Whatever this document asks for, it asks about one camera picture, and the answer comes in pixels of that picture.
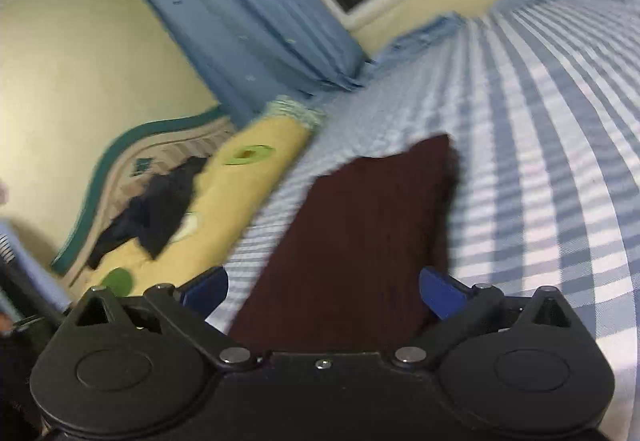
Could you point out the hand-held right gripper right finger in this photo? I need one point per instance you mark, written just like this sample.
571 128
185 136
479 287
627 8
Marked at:
440 291

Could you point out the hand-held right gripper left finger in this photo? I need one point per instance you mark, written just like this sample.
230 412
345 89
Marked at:
207 288

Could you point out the maroon garment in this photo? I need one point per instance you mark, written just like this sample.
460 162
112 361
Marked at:
360 231

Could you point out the dark clothing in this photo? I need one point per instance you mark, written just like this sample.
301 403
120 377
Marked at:
155 211

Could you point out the yellow blanket with green print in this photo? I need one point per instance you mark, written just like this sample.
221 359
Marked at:
240 191

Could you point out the teal bordered patterned mat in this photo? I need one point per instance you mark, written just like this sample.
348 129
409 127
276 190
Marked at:
115 156

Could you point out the blue checked bedsheet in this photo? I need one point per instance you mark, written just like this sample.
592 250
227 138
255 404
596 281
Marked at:
540 146

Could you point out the blue curtain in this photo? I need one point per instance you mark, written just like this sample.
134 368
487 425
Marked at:
240 11

